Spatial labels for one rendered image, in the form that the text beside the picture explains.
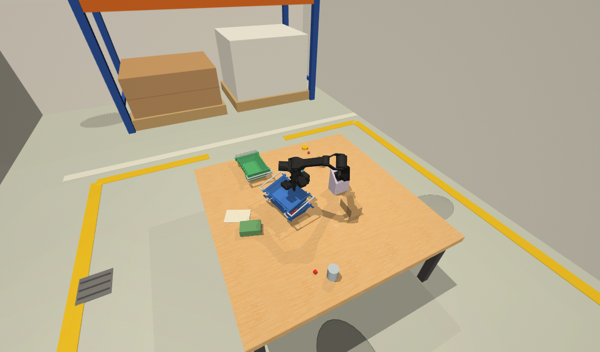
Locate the cream flat rectangular pad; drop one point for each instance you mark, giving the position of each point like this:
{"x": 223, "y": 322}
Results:
{"x": 237, "y": 216}

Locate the green rectangular block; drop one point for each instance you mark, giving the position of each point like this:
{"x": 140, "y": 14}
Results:
{"x": 250, "y": 228}

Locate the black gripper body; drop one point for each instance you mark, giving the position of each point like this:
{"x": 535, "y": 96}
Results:
{"x": 288, "y": 184}

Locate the grey cylinder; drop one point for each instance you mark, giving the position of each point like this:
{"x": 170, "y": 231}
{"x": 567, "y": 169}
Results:
{"x": 332, "y": 272}

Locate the blue plastic tray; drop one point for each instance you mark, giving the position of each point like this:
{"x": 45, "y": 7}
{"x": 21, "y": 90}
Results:
{"x": 288, "y": 199}
{"x": 302, "y": 210}

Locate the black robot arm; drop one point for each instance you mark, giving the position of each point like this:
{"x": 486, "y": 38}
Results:
{"x": 296, "y": 164}

